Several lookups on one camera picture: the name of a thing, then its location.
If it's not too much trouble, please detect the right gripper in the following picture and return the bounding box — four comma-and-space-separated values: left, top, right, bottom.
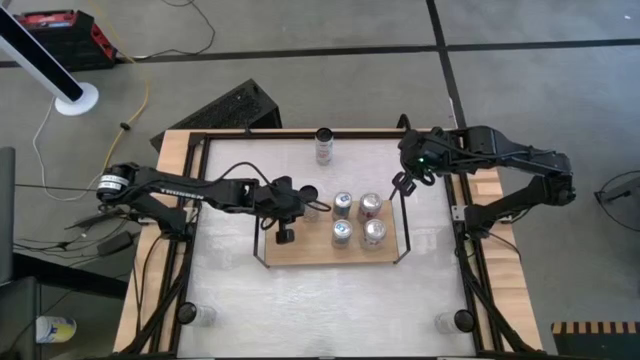
391, 127, 454, 198

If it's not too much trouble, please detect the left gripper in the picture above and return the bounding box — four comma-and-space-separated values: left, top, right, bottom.
254, 174, 307, 246

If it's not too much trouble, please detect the silver Diet Coke can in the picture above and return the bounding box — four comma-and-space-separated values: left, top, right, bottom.
361, 218, 388, 250
357, 192, 384, 224

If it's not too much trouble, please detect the white Celsius can orange print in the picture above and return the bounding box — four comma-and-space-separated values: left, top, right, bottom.
298, 185, 322, 224

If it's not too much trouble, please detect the blue silver Red Bull can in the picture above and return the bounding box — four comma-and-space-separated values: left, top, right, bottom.
331, 219, 354, 250
331, 191, 353, 222

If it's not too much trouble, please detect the white Celsius peach can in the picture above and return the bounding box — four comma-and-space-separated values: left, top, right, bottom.
314, 127, 335, 167

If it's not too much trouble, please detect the black power adapter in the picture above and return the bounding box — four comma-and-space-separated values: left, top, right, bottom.
96, 230, 135, 257

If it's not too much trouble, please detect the black wood striped panel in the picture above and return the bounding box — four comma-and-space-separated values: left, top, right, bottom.
549, 321, 640, 360

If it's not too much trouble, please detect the white pole stand round base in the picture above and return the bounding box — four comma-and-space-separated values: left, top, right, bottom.
0, 4, 100, 118

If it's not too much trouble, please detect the white yellow container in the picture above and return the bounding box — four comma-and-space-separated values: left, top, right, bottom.
34, 315, 78, 345

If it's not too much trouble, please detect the dark grey upright panel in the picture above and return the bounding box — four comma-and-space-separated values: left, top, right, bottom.
0, 147, 17, 274

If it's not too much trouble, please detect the red black toolbox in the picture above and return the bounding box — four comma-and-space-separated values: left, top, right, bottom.
13, 9, 119, 72

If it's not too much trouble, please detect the wooden shelf black metal frame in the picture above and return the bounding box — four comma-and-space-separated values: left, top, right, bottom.
253, 196, 412, 270

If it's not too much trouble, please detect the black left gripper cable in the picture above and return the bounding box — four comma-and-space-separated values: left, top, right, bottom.
219, 160, 334, 214

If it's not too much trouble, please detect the black table frame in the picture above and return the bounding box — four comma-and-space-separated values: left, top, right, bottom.
132, 130, 539, 360

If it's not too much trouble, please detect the yellow cable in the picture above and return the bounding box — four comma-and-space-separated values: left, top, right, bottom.
87, 0, 151, 174

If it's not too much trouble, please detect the black floor cable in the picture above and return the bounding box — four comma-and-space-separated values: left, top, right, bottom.
132, 0, 217, 60

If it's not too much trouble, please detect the round black wire stand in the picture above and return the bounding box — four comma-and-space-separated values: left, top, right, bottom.
593, 169, 640, 234

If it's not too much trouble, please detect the white floor cable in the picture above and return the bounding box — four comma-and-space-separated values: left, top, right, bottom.
32, 97, 104, 202

